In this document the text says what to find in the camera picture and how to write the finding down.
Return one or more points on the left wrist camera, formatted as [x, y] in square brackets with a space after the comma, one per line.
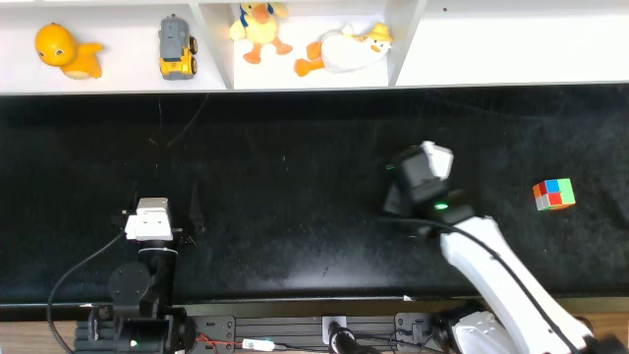
[150, 221]

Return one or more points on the yellow plush duck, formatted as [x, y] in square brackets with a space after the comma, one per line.
[260, 29]

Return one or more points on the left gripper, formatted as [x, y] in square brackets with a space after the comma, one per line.
[181, 236]

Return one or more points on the grey and yellow toy truck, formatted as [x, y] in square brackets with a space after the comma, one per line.
[177, 49]

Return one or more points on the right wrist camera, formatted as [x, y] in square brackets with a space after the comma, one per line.
[439, 158]

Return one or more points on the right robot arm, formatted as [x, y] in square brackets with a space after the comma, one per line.
[496, 275]

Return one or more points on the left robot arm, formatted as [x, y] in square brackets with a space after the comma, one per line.
[142, 290]

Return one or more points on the many-coloured puzzle cube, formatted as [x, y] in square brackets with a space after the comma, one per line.
[554, 194]

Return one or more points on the white shelf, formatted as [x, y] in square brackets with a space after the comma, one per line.
[491, 54]

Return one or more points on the white plush duck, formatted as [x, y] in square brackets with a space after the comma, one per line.
[349, 51]

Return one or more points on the yellow rubber duck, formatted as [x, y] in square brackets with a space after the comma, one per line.
[66, 51]

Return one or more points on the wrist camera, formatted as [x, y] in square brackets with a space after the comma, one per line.
[150, 221]
[439, 158]

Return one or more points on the mounting rail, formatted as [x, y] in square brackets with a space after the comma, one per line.
[295, 334]

